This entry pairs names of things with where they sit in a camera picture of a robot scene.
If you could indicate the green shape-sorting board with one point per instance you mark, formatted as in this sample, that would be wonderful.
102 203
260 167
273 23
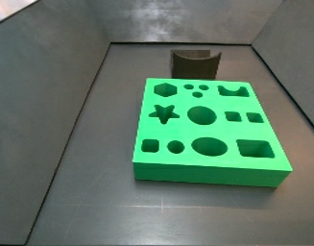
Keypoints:
205 134

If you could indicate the dark arch-shaped block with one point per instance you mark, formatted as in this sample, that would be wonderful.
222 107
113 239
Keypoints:
194 64

